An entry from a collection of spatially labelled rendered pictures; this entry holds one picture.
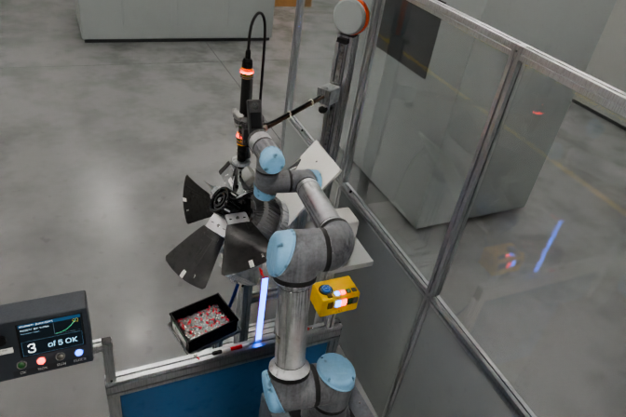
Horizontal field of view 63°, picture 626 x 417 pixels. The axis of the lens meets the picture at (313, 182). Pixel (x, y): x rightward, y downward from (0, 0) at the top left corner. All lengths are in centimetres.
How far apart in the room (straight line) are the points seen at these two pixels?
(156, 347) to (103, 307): 46
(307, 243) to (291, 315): 20
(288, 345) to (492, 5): 262
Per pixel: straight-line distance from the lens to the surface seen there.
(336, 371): 153
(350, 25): 229
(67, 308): 168
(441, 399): 236
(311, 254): 129
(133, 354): 314
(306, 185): 159
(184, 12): 743
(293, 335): 141
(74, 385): 308
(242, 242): 197
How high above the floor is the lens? 245
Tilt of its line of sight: 33 degrees down
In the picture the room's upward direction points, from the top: 9 degrees clockwise
